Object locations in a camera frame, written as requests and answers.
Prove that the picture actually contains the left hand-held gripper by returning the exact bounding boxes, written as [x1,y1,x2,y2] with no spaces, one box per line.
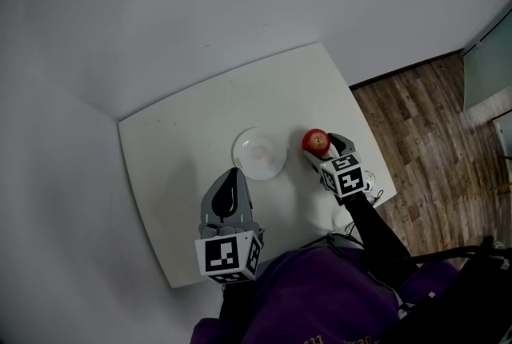
[194,168,265,284]

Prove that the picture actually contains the person's right forearm black sleeve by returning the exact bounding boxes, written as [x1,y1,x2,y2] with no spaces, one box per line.
[342,192,418,286]

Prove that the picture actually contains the black cable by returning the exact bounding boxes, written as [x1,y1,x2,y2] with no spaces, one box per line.
[402,236,512,268]

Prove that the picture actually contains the white plate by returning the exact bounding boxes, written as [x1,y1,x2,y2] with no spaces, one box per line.
[232,126,288,181]

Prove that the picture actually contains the frosted glass partition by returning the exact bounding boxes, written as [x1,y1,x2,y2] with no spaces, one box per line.
[462,6,512,111]

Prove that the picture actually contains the person's purple top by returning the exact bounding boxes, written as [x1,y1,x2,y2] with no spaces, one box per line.
[191,247,461,344]

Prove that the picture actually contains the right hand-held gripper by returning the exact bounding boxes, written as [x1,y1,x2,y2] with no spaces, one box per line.
[302,133,366,198]

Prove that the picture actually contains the white table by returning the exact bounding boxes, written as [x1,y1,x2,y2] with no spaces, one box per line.
[118,41,398,289]

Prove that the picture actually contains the person's left forearm black sleeve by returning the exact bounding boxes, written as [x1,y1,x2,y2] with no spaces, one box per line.
[218,280,258,322]

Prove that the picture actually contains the black bag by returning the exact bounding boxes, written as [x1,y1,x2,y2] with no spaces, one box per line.
[379,238,512,344]

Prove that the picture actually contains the red apple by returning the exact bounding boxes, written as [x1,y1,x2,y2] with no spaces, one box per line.
[301,128,331,158]

